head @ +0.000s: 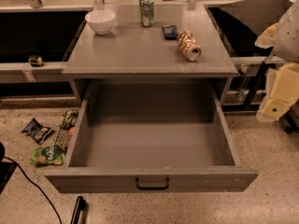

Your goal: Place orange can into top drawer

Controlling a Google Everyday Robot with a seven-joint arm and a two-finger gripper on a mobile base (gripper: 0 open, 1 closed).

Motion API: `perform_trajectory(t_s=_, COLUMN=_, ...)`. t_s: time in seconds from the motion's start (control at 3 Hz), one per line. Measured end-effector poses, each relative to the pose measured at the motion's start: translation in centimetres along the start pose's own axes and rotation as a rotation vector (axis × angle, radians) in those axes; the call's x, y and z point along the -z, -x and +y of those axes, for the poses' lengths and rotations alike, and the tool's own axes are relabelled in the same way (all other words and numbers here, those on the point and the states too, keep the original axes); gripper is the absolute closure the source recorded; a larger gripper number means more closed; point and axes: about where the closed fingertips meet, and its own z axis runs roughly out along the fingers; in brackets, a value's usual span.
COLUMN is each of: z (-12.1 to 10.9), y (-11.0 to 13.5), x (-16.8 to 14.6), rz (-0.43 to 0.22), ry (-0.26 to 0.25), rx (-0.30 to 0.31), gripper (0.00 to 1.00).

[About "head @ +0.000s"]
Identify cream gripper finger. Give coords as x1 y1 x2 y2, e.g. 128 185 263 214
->
256 63 299 122
254 23 278 49

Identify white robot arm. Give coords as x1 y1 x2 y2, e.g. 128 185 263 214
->
255 1 299 122

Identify green soda can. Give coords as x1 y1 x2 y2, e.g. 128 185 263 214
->
139 0 154 27

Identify grey open top drawer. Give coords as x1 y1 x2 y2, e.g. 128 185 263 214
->
45 81 258 193

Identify grey cabinet with top surface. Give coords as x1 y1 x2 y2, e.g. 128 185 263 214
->
61 2 239 106

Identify dark blue small packet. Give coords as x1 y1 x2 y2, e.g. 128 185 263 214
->
163 25 178 40

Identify white ceramic bowl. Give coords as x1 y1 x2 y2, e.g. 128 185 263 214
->
85 10 116 35

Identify green patterned snack bag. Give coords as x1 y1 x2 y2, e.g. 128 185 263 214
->
60 110 78 130

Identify small red ball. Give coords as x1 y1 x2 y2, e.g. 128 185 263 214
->
68 127 75 137

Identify checkered snack packet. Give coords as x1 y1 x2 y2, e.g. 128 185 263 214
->
54 129 71 153

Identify yellow black tape measure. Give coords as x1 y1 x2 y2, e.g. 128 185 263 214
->
28 55 43 67

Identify green snack pouch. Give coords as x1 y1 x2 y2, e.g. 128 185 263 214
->
30 145 64 165

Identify black stick object on floor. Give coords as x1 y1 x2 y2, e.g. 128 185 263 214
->
70 196 86 224

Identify blue chip bag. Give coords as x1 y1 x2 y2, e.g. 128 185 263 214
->
21 118 52 145

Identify black device at left edge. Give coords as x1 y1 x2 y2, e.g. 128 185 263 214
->
0 142 17 194

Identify black drawer handle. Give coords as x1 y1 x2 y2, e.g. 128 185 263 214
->
135 177 170 191

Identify black cable on floor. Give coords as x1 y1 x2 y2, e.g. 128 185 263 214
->
2 156 64 224

